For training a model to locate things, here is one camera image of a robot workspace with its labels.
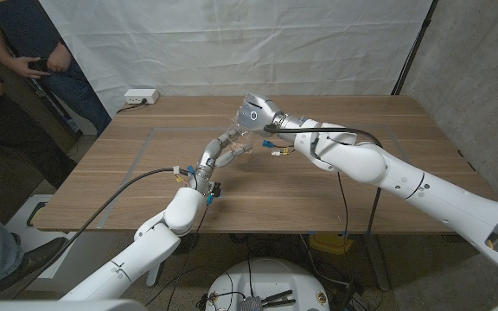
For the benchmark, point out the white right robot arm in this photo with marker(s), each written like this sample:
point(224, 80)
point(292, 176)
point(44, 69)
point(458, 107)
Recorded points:
point(404, 177)

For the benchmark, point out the white power strip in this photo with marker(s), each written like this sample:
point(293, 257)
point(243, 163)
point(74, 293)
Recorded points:
point(141, 96)

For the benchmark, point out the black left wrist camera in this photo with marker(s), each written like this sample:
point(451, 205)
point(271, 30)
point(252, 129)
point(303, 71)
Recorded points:
point(215, 192)

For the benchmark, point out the clear plastic cup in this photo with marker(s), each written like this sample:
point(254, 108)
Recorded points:
point(242, 140)
point(237, 129)

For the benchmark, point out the black backdrop stand pole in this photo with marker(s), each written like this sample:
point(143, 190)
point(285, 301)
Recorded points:
point(413, 47)

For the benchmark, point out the white floor board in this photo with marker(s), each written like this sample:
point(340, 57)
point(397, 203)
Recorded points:
point(19, 218)

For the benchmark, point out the yellow box under table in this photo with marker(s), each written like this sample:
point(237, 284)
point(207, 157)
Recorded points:
point(330, 243)

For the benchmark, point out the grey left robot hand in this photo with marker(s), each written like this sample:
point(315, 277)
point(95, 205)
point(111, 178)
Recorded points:
point(203, 173)

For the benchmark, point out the white table leg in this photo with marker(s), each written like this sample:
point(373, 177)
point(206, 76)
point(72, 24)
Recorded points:
point(154, 276)

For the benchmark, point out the grey tape outline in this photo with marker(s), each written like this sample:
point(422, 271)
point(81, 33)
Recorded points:
point(167, 128)

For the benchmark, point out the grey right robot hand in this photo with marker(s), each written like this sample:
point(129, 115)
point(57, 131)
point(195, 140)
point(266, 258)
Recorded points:
point(259, 113)

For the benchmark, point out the grey table leg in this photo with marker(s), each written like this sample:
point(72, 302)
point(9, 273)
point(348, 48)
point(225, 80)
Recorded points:
point(376, 263)

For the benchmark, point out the standing person in blue jeans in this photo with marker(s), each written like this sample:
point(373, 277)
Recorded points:
point(72, 90)

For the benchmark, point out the seated person in dark trousers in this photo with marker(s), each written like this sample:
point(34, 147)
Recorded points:
point(11, 129)

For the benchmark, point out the white backdrop sheet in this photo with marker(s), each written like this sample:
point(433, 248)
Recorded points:
point(231, 43)

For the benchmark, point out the black round floor fan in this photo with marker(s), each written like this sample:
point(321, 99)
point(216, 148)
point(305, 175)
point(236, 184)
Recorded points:
point(190, 244)

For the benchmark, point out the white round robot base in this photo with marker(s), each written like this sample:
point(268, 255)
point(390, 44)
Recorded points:
point(275, 276)

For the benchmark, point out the white robot torso edge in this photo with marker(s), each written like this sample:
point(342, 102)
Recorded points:
point(59, 306)

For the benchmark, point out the black clips on base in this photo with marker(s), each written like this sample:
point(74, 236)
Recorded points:
point(277, 296)

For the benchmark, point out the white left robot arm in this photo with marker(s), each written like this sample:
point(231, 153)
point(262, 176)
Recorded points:
point(154, 246)

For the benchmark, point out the small grey box on base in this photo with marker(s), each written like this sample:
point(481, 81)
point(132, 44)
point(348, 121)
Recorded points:
point(252, 304)

